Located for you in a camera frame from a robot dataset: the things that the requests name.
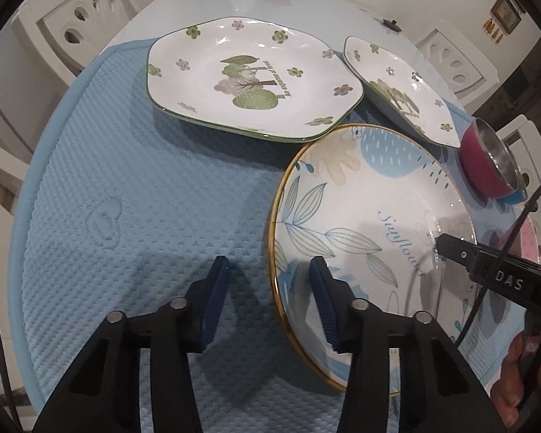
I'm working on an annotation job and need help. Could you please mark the round blue leaf plate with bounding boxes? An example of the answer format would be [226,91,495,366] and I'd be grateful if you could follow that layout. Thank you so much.
[269,124,477,389]

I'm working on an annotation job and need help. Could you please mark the large octagonal forest plate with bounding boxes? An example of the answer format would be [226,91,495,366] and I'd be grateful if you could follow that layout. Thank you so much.
[146,18,364,144]

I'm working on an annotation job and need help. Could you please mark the person's right hand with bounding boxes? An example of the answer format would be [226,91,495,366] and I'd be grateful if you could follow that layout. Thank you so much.
[491,328,541,429]

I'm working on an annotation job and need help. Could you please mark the pink ceramic bowl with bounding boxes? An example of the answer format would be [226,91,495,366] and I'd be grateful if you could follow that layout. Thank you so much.
[518,217,540,264]

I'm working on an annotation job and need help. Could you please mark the red steel bowl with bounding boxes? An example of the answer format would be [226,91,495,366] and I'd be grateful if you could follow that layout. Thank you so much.
[459,117,524,200]

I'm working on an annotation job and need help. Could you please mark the light blue table mat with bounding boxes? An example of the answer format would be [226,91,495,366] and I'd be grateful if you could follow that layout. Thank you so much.
[8,41,343,432]

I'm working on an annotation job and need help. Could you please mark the white chair near right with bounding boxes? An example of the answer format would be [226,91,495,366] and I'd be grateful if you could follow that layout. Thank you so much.
[497,114,541,263]

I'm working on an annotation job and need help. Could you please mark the white chair far right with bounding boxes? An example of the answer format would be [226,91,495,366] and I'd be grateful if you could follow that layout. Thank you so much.
[416,19,500,113]

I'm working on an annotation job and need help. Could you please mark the small octagonal forest plate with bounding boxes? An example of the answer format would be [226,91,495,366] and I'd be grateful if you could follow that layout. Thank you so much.
[343,36,460,149]

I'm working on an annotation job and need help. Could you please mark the small black lid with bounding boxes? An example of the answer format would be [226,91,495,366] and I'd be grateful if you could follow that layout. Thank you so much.
[382,19,401,33]

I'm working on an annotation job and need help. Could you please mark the white chair far left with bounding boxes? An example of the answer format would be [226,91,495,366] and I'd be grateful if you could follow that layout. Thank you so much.
[11,0,138,94]

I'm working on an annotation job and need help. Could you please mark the black cable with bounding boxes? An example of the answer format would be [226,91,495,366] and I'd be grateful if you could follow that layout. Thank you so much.
[450,173,541,346]

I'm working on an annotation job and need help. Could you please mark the orange hanging wall ornaments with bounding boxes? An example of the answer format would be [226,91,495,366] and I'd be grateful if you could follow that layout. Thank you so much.
[483,18,504,44]

